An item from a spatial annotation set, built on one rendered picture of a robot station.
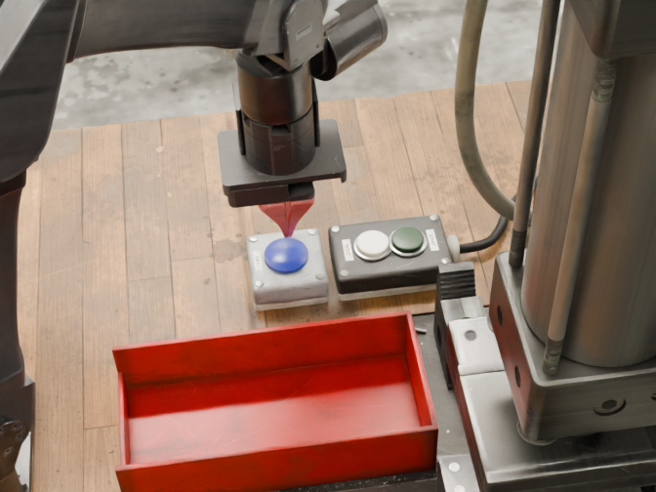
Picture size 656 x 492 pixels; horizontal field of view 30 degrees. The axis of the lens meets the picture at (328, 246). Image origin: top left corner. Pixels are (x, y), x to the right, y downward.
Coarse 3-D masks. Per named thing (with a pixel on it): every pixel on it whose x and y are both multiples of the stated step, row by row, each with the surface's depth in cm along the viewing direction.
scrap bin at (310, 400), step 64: (384, 320) 102; (128, 384) 104; (192, 384) 105; (256, 384) 104; (320, 384) 104; (384, 384) 104; (128, 448) 100; (192, 448) 100; (256, 448) 94; (320, 448) 94; (384, 448) 96
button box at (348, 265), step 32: (352, 224) 113; (384, 224) 113; (416, 224) 113; (352, 256) 110; (384, 256) 110; (416, 256) 110; (448, 256) 110; (352, 288) 110; (384, 288) 110; (416, 288) 111
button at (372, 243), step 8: (368, 232) 111; (376, 232) 111; (360, 240) 111; (368, 240) 111; (376, 240) 111; (384, 240) 111; (360, 248) 110; (368, 248) 110; (376, 248) 110; (384, 248) 110; (368, 256) 110; (376, 256) 110
